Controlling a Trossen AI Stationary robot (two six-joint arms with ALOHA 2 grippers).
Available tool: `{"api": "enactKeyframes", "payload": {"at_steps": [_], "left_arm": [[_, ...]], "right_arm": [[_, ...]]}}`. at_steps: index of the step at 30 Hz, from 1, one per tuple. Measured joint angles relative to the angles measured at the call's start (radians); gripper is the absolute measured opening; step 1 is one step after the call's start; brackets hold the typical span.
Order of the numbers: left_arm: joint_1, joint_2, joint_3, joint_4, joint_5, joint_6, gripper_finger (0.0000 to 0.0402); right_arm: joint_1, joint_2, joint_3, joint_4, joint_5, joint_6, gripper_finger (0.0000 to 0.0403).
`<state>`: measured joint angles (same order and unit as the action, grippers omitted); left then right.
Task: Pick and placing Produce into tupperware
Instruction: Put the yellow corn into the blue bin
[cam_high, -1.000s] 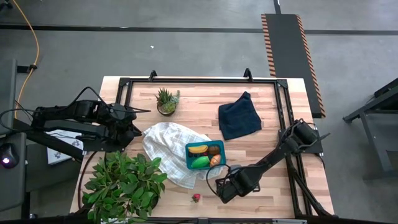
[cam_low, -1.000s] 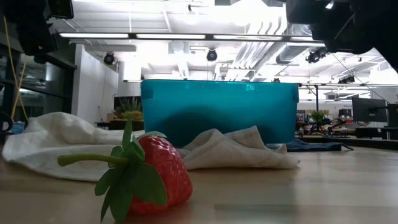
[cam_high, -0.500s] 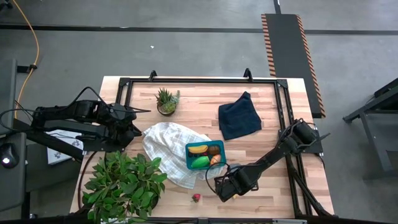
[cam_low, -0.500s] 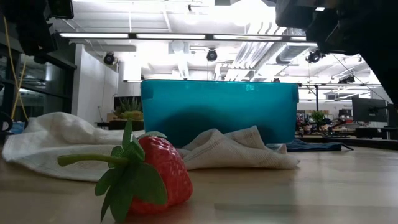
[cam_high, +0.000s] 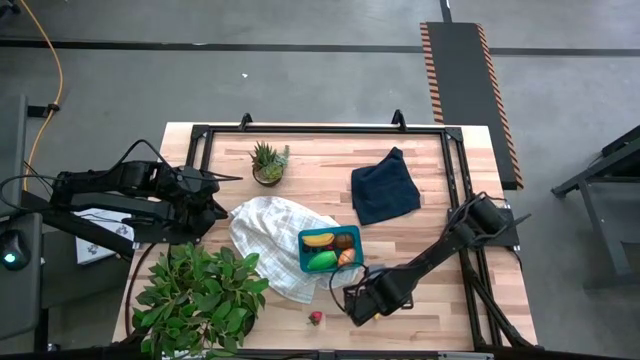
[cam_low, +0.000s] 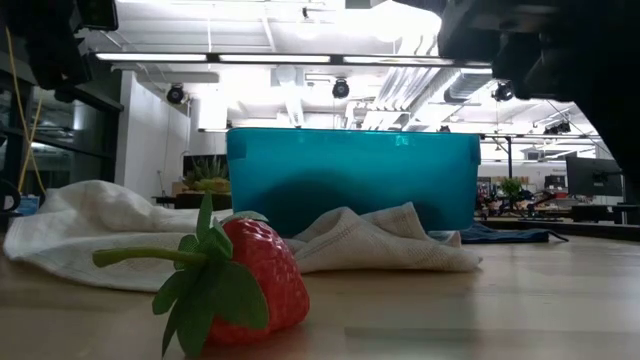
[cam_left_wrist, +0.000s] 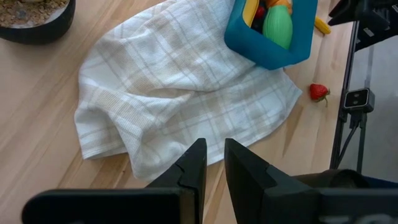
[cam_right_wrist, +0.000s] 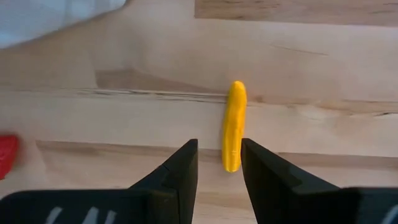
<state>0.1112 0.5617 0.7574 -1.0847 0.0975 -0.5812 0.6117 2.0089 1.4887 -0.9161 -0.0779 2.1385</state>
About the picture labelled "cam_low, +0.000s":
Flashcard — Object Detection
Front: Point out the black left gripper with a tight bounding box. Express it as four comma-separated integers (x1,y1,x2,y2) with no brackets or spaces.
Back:
9,0,120,92

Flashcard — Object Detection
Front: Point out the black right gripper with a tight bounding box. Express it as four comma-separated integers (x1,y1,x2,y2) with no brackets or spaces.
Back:
437,0,640,104

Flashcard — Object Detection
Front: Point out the red toy strawberry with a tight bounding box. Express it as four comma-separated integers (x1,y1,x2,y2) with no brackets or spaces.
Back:
92,192,311,360

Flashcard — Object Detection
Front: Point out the teal plastic tupperware container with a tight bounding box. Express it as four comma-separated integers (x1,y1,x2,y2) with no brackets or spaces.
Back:
226,126,482,236

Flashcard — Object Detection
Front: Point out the black pole stand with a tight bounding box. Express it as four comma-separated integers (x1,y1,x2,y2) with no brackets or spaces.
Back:
480,132,516,181

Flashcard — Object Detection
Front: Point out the large black computer monitor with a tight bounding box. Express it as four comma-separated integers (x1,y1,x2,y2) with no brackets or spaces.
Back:
565,155,624,198

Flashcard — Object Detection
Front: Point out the small green background plant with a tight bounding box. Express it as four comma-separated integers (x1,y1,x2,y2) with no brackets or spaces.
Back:
501,177,522,199

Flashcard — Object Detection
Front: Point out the small blue box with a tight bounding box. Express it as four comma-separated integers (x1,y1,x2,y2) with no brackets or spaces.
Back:
15,195,40,215

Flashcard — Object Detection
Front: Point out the white checked kitchen towel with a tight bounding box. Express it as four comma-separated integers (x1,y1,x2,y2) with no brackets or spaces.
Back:
2,179,482,294

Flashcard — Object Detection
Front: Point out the navy blue cloth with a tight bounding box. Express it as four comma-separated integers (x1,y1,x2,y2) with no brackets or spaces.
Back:
459,223,570,245

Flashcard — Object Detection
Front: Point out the succulent in black pot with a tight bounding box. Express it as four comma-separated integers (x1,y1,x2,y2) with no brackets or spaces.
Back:
173,154,234,210

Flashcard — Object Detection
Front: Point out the long ceiling light bar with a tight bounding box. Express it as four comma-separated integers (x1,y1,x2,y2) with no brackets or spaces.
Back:
94,51,494,70

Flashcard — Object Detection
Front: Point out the yellow cable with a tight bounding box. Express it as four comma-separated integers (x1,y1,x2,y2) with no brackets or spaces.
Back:
4,27,47,196

